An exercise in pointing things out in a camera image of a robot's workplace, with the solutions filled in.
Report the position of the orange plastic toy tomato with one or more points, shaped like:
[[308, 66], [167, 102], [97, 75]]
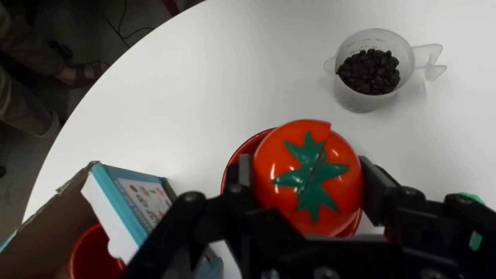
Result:
[[310, 171]]

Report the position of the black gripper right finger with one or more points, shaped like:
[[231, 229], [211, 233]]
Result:
[[380, 196]]

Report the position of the dark coffee beans pile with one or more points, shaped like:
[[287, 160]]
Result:
[[369, 72]]

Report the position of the seated person pink shirt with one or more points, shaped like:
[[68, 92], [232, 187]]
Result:
[[20, 103]]

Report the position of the bystander hand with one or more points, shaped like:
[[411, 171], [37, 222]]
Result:
[[82, 75]]

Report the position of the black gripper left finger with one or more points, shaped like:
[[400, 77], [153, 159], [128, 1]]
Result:
[[245, 181]]

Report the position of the blue printed cardboard box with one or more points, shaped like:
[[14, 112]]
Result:
[[128, 202]]

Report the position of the small green plastic cup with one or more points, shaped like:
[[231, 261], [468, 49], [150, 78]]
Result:
[[471, 199]]

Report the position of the red plastic bowl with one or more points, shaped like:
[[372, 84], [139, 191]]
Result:
[[237, 156]]

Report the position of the red round plastic dish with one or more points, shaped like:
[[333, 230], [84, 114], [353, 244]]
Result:
[[93, 258]]

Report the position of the clear plastic measuring cup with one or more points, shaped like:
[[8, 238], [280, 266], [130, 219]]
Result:
[[361, 102]]

